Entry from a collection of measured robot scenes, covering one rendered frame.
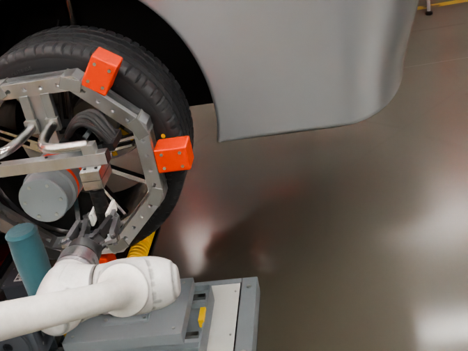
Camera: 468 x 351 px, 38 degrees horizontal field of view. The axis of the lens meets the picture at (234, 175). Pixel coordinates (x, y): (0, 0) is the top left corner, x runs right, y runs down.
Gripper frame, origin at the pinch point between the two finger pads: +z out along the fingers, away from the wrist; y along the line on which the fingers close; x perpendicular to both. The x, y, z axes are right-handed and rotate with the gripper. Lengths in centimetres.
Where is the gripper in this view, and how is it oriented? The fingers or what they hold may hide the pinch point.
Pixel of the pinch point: (103, 212)
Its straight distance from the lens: 171.3
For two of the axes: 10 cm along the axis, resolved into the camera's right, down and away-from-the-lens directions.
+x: -1.7, -8.8, -4.5
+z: 0.7, -4.7, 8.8
